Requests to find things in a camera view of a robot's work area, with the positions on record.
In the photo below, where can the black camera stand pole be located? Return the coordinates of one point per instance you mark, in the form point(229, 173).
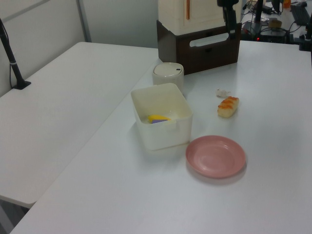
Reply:
point(14, 68)

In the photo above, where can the orange background object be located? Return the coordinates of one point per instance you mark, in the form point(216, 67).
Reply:
point(286, 3)

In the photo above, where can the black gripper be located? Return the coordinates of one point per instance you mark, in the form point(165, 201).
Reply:
point(226, 2)

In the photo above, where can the black keyboard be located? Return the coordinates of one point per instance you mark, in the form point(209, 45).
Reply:
point(298, 13)

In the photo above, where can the pink round plate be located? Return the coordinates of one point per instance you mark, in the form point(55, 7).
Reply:
point(215, 157)

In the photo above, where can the white square plastic container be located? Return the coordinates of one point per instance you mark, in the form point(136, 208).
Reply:
point(168, 136)

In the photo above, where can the black device with red light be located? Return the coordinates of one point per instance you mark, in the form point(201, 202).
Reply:
point(270, 34)

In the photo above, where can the black background pole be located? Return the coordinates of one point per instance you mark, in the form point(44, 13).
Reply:
point(258, 11)

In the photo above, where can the brown drawer box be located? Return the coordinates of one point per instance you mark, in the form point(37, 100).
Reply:
point(207, 51)

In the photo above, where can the small cardboard box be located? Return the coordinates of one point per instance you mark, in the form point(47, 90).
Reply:
point(275, 23)

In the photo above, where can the grey partition frame post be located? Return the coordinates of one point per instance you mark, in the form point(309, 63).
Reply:
point(85, 22)

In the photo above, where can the black table clamp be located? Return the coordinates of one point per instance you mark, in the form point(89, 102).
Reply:
point(305, 41)

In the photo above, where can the yellow and purple toy piece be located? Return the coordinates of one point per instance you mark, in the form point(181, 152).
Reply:
point(158, 118)

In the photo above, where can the cream round mini bin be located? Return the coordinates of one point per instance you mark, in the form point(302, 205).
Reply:
point(168, 73)

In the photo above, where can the cream toy cabinet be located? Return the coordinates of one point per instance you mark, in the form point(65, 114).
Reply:
point(195, 14)

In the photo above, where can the small clear plastic piece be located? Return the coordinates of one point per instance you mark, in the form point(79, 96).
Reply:
point(222, 92)

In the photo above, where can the orange glazed toy bread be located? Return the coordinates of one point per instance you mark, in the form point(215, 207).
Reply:
point(228, 107)

